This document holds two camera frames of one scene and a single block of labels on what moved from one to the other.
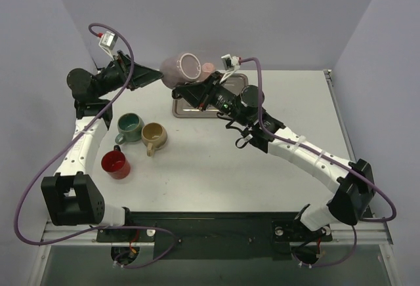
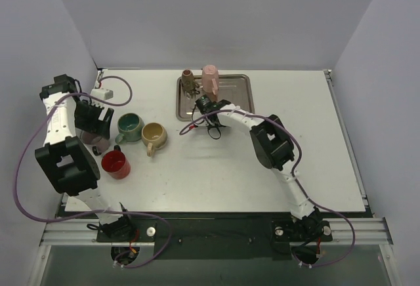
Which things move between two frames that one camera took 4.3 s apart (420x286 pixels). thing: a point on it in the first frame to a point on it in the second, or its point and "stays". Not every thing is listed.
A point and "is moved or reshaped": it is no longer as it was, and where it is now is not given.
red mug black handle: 115,164 stays
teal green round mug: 130,128 stays
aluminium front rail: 365,233 stays
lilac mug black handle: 180,68 is moved or reshaped
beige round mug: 155,135 stays
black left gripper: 125,70 to 97,123
